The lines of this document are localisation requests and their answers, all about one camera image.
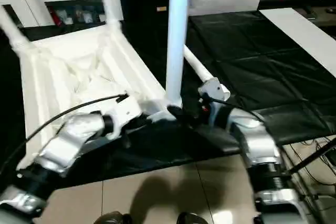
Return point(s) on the white plastic table top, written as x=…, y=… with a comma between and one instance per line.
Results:
x=79, y=72

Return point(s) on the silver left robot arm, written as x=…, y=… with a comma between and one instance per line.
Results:
x=58, y=150

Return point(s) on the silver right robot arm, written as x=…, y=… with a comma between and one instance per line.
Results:
x=262, y=156

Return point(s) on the black work mat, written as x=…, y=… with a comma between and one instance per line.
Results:
x=252, y=72

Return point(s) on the black stand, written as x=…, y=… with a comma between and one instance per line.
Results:
x=315, y=158

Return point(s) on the white board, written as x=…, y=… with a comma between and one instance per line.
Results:
x=304, y=35

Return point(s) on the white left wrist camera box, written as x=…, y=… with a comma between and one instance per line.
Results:
x=125, y=113

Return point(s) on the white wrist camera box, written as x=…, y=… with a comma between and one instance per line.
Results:
x=214, y=92
x=125, y=113

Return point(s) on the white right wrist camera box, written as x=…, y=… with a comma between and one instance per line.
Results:
x=214, y=92

